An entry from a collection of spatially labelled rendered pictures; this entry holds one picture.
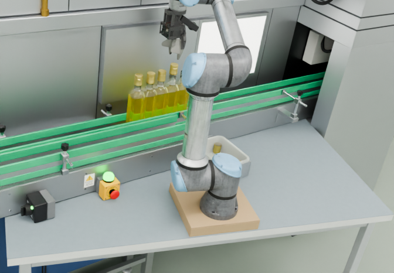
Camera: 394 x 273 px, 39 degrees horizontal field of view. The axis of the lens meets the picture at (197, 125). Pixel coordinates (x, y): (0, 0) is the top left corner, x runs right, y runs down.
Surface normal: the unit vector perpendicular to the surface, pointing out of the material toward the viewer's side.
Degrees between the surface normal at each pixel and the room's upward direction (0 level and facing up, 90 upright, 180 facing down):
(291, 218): 0
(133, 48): 90
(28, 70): 90
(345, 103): 90
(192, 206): 0
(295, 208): 0
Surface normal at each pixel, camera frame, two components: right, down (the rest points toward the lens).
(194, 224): 0.14, -0.86
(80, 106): 0.58, 0.48
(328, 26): -0.80, 0.19
